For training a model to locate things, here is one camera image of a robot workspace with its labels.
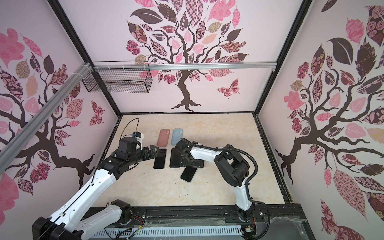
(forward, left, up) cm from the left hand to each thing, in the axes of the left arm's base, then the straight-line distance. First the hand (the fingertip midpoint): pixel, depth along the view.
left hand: (153, 152), depth 79 cm
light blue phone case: (+24, -10, -17) cm, 31 cm away
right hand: (+1, -20, -17) cm, 26 cm away
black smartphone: (+4, -10, -16) cm, 19 cm away
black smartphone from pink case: (+2, 0, -16) cm, 16 cm away
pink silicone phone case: (+22, 0, -18) cm, 28 cm away
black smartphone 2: (-6, -19, -15) cm, 25 cm away
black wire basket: (+67, +39, 0) cm, 78 cm away
